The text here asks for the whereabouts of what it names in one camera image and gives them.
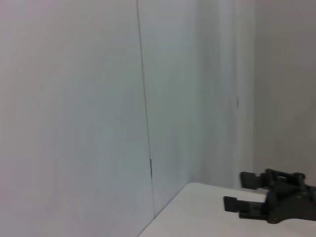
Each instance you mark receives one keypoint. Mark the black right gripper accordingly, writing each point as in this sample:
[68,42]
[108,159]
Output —
[291,202]

